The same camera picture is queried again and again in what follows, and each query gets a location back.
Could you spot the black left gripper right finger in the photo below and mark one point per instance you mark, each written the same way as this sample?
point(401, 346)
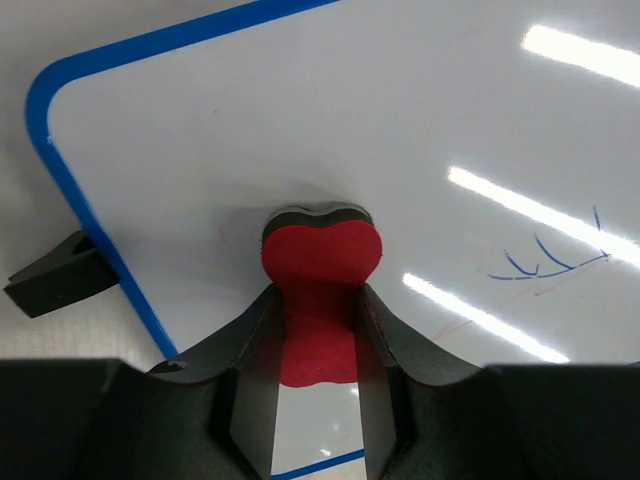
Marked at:
point(427, 414)

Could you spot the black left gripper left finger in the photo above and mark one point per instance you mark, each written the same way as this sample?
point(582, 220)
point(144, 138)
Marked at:
point(208, 413)

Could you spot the red bone-shaped eraser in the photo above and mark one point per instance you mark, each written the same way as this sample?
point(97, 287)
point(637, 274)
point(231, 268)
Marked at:
point(319, 257)

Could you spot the blue-framed whiteboard with stand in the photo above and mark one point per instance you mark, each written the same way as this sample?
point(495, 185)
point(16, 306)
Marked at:
point(495, 145)

